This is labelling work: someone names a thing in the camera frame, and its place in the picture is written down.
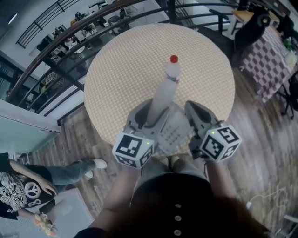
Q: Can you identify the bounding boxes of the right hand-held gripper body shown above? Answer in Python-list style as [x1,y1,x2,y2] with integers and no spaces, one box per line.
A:
[188,120,243,161]

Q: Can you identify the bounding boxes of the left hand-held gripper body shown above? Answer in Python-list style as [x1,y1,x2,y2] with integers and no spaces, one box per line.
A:
[111,115,170,168]

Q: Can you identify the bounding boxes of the white telephone base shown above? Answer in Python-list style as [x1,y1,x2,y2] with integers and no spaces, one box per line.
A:
[157,103,195,155]

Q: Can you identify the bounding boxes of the person's right forearm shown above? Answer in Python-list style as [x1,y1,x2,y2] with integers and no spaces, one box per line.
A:
[204,159,236,198]

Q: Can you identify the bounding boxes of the person's left forearm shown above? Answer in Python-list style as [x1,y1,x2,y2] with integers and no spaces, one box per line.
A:
[93,162,143,233]

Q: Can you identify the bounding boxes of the white bottle with red cap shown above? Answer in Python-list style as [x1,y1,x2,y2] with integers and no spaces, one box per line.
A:
[148,55,181,127]

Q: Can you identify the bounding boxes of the person's grey shorts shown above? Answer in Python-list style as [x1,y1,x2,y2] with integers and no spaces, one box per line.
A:
[139,155,208,185]

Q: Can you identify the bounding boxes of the checkered round tablecloth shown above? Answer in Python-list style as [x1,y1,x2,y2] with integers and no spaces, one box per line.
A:
[83,23,236,157]

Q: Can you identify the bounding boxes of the person's dark buttoned top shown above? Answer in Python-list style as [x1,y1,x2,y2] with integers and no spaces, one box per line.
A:
[129,173,225,238]

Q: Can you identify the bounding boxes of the purple chequered tablecloth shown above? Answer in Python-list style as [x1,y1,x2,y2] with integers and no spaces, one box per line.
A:
[239,25,298,104]

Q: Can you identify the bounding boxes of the black office chair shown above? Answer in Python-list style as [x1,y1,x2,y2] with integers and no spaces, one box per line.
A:
[278,69,298,120]

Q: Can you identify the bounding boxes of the white floor mat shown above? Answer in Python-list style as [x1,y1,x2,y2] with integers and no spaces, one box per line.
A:
[0,188,95,238]

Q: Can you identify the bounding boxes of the dark curved railing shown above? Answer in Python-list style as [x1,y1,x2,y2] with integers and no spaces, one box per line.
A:
[4,0,236,121]

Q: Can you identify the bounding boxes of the wooden table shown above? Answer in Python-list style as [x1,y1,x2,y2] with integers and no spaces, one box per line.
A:
[232,10,280,26]

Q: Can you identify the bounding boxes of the glass partition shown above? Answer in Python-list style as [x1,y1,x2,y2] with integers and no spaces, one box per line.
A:
[0,99,61,154]

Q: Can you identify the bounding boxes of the bunch of flowers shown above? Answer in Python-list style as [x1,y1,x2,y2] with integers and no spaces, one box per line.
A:
[34,213,58,237]

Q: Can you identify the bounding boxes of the white cable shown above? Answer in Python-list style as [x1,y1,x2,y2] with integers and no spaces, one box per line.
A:
[245,187,288,210]

